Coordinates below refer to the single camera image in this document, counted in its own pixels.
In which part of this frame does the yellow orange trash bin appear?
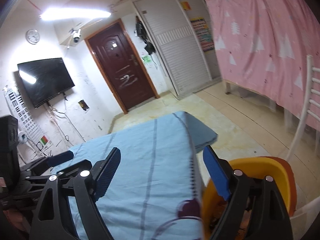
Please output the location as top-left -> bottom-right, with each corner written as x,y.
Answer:
201,157 -> 297,239

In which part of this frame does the light blue bed sheet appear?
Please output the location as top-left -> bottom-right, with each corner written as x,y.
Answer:
53,111 -> 217,239

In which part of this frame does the white metal chair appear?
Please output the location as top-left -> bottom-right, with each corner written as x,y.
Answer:
285,55 -> 319,221

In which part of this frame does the dark red wooden door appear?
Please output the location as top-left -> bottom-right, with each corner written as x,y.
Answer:
85,19 -> 159,114

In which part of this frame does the ceiling tube light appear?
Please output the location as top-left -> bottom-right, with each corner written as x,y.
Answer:
40,7 -> 111,21

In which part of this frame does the pink tree-print bed cover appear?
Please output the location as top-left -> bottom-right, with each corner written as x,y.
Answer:
205,0 -> 319,117

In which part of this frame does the white louvered wardrobe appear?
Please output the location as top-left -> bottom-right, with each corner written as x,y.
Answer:
134,0 -> 221,99

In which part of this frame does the wall socket box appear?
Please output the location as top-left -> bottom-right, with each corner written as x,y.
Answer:
78,100 -> 89,111

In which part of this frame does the black wall television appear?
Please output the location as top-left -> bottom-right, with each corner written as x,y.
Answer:
17,57 -> 74,108

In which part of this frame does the round wall clock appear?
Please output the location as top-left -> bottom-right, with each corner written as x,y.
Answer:
25,29 -> 40,44

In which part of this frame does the white security camera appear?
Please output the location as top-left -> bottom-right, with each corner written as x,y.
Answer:
70,28 -> 81,43

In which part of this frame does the colourful wall poster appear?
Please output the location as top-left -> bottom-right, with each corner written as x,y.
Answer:
190,17 -> 214,52

